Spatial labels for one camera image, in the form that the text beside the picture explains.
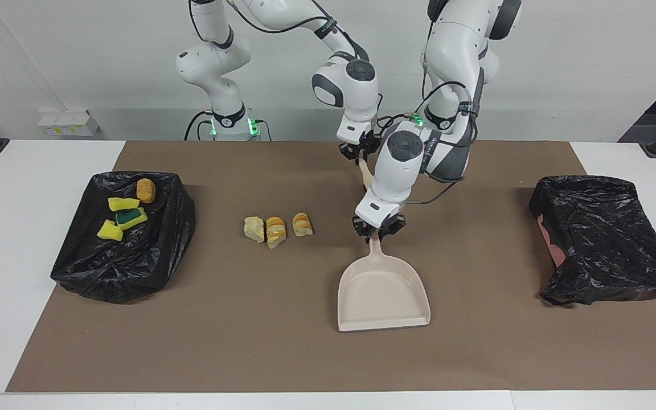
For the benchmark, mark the green and yellow sponge piece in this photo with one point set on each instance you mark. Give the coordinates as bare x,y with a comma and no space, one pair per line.
130,217

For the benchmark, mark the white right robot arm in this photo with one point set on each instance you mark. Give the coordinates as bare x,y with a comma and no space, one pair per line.
214,57

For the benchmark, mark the white box on table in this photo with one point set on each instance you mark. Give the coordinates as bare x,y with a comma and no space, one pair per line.
66,125

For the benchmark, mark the small yellow sponge piece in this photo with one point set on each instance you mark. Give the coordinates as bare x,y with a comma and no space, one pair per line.
110,231

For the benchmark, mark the pale bread piece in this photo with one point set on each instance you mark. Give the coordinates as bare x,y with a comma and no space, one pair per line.
254,229

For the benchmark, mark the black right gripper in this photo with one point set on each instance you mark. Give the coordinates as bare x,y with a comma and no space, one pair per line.
362,149

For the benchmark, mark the brown cork-like nugget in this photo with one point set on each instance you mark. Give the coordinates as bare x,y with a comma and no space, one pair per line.
146,191

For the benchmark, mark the pink bin with black bag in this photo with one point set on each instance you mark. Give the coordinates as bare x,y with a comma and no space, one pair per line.
607,239

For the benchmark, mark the small striped croissant piece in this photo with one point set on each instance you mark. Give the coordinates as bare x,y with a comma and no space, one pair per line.
302,225

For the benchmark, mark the large striped croissant piece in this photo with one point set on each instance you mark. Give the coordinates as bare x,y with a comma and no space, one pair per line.
275,232

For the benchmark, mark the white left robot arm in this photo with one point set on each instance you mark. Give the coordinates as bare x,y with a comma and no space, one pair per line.
396,176

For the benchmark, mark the beige hand brush black bristles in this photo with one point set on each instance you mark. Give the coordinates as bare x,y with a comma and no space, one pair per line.
366,173

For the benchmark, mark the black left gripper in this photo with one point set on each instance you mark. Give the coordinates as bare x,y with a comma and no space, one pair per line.
379,228

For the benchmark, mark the large yellow sponge piece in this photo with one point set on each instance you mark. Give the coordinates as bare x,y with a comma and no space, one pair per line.
123,204

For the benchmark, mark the beige plastic dustpan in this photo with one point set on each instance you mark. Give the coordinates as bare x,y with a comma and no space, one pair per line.
382,290

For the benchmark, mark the brown table mat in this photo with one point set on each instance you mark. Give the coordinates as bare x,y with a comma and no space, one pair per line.
328,353

